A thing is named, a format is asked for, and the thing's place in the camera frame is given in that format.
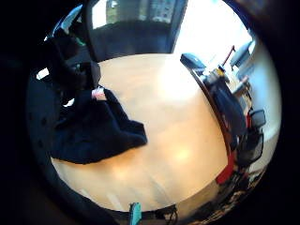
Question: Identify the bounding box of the dark navy cloth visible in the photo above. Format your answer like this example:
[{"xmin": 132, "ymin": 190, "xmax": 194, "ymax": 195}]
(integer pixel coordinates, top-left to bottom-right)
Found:
[{"xmin": 50, "ymin": 88, "xmax": 148, "ymax": 165}]

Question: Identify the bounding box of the dark blue partition panel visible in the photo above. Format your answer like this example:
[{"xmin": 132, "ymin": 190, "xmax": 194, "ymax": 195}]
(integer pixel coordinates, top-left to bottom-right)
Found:
[{"xmin": 88, "ymin": 0, "xmax": 189, "ymax": 63}]

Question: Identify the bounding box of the teal clip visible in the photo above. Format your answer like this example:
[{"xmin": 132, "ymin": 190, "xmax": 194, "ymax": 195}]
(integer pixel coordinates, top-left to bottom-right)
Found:
[{"xmin": 128, "ymin": 202, "xmax": 143, "ymax": 225}]

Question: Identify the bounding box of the red rod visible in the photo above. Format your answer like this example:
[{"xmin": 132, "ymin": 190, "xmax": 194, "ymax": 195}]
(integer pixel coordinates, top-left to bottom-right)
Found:
[{"xmin": 221, "ymin": 45, "xmax": 236, "ymax": 68}]

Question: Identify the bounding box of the dark blue office chair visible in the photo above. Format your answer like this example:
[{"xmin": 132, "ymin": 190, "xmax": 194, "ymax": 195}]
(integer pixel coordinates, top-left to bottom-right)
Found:
[{"xmin": 200, "ymin": 67, "xmax": 248, "ymax": 151}]

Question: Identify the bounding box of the grey office chair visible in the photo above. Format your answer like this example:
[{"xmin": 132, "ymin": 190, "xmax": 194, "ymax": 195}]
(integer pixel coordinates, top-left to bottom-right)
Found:
[{"xmin": 230, "ymin": 40, "xmax": 255, "ymax": 69}]

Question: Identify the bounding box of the red chair part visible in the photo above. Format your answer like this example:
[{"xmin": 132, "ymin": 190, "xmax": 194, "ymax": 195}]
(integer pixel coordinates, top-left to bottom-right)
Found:
[{"xmin": 215, "ymin": 151, "xmax": 237, "ymax": 186}]

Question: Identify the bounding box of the black mesh office chair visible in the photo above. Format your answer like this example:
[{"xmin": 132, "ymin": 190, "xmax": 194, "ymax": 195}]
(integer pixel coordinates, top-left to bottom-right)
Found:
[{"xmin": 236, "ymin": 109, "xmax": 267, "ymax": 168}]

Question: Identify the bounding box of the black cable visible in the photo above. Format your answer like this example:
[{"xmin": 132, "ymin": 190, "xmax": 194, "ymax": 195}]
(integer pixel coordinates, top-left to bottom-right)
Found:
[{"xmin": 154, "ymin": 204, "xmax": 180, "ymax": 225}]

